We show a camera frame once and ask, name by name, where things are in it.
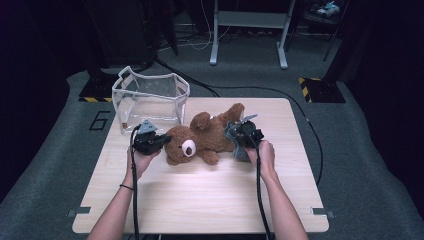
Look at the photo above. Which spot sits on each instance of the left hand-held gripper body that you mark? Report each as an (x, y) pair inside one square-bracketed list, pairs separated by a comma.
[(146, 143)]

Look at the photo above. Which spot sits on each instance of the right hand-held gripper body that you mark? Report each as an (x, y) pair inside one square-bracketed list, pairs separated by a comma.
[(248, 133)]

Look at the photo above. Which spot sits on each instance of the grey cloth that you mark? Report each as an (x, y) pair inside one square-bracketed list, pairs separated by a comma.
[(240, 154)]

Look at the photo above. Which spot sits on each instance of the brown teddy bear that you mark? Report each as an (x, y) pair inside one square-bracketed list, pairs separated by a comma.
[(206, 136)]

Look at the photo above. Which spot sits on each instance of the person's left hand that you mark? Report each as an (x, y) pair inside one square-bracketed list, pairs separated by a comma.
[(140, 163)]

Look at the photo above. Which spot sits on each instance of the person's right hand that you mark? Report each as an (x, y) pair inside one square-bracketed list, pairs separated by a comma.
[(266, 160)]

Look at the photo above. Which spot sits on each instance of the black wrist band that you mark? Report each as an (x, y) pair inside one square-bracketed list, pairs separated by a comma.
[(126, 187)]

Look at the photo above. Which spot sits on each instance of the black striped-edge stand base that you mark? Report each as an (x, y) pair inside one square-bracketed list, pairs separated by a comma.
[(325, 91), (98, 87)]

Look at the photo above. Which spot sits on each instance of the black cabinet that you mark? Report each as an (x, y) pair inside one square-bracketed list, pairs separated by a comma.
[(123, 33)]

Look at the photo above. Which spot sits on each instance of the black metal rack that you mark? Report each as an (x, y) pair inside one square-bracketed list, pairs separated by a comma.
[(331, 46)]

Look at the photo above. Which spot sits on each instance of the dark curtain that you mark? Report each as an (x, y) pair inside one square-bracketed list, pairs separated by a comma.
[(393, 83), (30, 83)]

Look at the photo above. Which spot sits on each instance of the pale blue white bundle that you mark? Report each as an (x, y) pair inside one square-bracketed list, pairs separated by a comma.
[(328, 8)]

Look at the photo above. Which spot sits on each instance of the grey metal table bracket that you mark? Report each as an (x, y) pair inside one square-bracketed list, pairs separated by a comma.
[(321, 211), (80, 210)]

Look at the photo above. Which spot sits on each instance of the white metal table frame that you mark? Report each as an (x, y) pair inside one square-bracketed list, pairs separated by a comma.
[(250, 19)]

